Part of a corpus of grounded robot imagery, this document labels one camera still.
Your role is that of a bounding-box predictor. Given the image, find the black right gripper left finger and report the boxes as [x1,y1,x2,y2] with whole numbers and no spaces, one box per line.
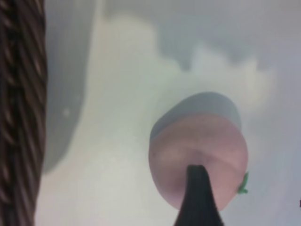
[173,165,226,226]

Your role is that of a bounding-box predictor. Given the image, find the pink peach with green leaf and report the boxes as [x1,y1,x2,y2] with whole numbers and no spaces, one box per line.
[148,115,249,210]

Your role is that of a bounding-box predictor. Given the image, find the dark brown wicker basket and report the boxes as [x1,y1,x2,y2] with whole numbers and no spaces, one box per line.
[0,0,49,226]

